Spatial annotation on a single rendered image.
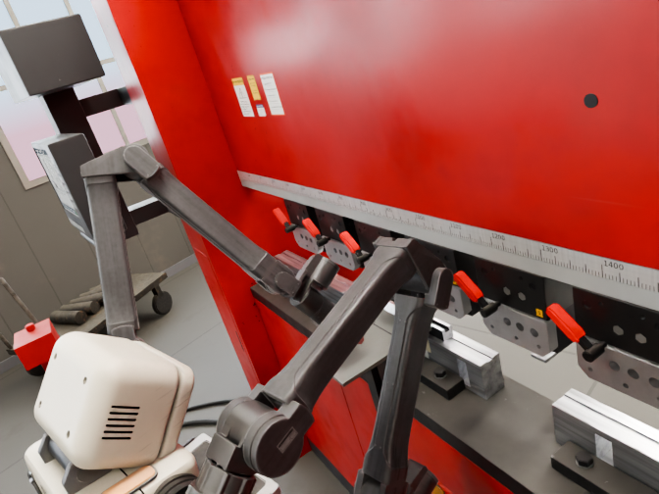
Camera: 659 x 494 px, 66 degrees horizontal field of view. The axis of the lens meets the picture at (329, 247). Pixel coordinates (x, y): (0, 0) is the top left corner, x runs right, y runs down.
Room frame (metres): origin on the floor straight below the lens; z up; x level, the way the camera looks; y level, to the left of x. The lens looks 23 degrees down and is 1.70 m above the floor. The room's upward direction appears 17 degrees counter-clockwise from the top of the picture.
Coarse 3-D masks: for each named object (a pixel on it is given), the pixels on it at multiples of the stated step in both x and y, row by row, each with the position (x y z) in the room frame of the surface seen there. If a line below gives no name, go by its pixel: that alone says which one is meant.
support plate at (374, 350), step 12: (384, 312) 1.15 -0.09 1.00; (372, 324) 1.11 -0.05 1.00; (384, 324) 1.10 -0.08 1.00; (372, 336) 1.06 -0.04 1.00; (384, 336) 1.05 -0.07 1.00; (360, 348) 1.03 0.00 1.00; (372, 348) 1.01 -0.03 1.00; (384, 348) 1.00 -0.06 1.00; (348, 360) 1.00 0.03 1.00; (360, 360) 0.98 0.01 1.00; (372, 360) 0.97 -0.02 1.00; (384, 360) 0.97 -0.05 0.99; (336, 372) 0.96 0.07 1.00; (348, 372) 0.95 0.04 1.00; (360, 372) 0.94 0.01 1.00
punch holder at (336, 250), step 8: (320, 216) 1.36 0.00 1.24; (328, 216) 1.31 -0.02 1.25; (336, 216) 1.26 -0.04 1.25; (320, 224) 1.37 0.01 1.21; (328, 224) 1.32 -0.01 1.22; (336, 224) 1.28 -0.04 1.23; (344, 224) 1.24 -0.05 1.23; (352, 224) 1.25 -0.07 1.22; (328, 232) 1.33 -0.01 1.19; (336, 232) 1.29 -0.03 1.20; (352, 232) 1.24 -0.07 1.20; (336, 240) 1.31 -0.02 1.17; (328, 248) 1.35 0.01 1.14; (336, 248) 1.30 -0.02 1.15; (344, 248) 1.26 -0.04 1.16; (336, 256) 1.32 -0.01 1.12; (344, 256) 1.27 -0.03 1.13; (352, 256) 1.24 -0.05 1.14; (344, 264) 1.29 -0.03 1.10; (352, 264) 1.25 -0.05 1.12
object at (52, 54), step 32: (0, 32) 1.77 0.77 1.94; (32, 32) 1.82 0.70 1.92; (64, 32) 1.86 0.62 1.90; (0, 64) 2.04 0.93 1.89; (32, 64) 1.80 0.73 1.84; (64, 64) 1.84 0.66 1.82; (96, 64) 1.89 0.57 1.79; (32, 96) 1.84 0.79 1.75; (64, 96) 2.19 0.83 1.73; (64, 128) 2.16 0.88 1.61; (128, 224) 2.20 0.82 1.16
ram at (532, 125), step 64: (192, 0) 1.74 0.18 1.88; (256, 0) 1.35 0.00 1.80; (320, 0) 1.10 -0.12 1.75; (384, 0) 0.93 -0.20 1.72; (448, 0) 0.80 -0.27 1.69; (512, 0) 0.70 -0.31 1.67; (576, 0) 0.62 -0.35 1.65; (640, 0) 0.55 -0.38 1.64; (256, 64) 1.45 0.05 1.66; (320, 64) 1.16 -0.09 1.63; (384, 64) 0.96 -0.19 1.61; (448, 64) 0.81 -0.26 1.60; (512, 64) 0.71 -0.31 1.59; (576, 64) 0.62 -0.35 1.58; (640, 64) 0.55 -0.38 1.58; (256, 128) 1.59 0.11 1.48; (320, 128) 1.23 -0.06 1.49; (384, 128) 1.00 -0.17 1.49; (448, 128) 0.84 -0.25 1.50; (512, 128) 0.72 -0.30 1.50; (576, 128) 0.63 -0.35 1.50; (640, 128) 0.55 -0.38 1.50; (384, 192) 1.05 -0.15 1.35; (448, 192) 0.86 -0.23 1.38; (512, 192) 0.73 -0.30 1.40; (576, 192) 0.63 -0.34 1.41; (640, 192) 0.56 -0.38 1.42; (512, 256) 0.75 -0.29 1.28; (640, 256) 0.56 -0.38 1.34
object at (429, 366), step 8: (424, 360) 1.04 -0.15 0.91; (424, 368) 1.01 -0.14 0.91; (432, 368) 1.00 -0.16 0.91; (424, 376) 0.98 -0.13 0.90; (432, 376) 0.97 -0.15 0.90; (448, 376) 0.96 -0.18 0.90; (456, 376) 0.95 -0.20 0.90; (432, 384) 0.96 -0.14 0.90; (440, 384) 0.94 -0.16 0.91; (448, 384) 0.93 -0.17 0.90; (456, 384) 0.93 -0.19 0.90; (464, 384) 0.93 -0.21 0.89; (440, 392) 0.94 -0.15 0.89; (448, 392) 0.91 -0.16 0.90; (456, 392) 0.92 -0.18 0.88
